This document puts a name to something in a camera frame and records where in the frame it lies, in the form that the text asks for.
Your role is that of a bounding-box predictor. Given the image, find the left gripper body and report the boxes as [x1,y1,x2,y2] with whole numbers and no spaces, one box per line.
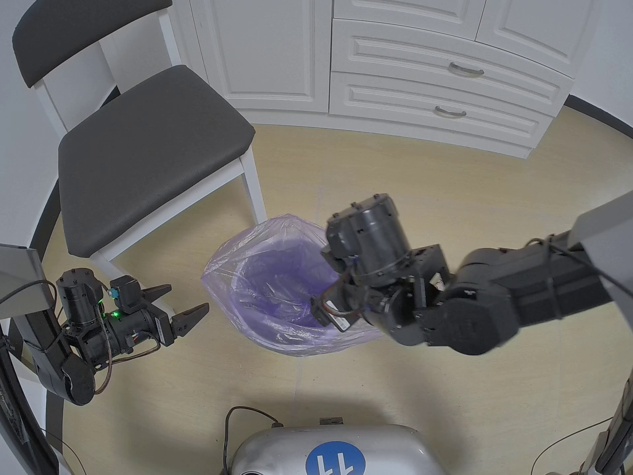
[108,307,177,358]

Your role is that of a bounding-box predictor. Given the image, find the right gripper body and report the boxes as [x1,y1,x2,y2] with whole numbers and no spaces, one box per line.
[310,284,395,333]

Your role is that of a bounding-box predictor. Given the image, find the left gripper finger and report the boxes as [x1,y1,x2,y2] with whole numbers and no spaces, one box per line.
[170,302,210,340]
[141,283,173,306]

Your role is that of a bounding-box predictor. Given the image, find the purple plastic bag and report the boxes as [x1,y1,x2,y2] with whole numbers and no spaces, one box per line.
[200,217,382,358]

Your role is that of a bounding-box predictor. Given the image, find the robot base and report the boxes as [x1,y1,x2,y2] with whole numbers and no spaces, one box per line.
[232,416,448,475]

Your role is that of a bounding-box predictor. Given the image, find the white chair with grey seat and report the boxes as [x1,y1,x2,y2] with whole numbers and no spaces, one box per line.
[12,0,272,276]

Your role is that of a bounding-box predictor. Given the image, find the white wardrobe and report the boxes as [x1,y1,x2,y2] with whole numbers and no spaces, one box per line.
[168,0,609,161]

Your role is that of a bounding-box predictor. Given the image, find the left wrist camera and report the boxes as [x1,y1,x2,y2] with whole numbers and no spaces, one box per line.
[106,275,144,315]

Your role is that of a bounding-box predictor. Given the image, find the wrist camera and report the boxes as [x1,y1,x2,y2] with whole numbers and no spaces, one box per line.
[320,214,362,278]
[106,275,144,315]

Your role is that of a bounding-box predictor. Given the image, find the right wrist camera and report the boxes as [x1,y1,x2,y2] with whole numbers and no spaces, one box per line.
[320,214,362,278]

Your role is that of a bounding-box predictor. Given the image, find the black cable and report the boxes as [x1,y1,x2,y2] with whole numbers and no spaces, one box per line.
[223,406,286,475]
[40,426,83,475]
[531,416,617,475]

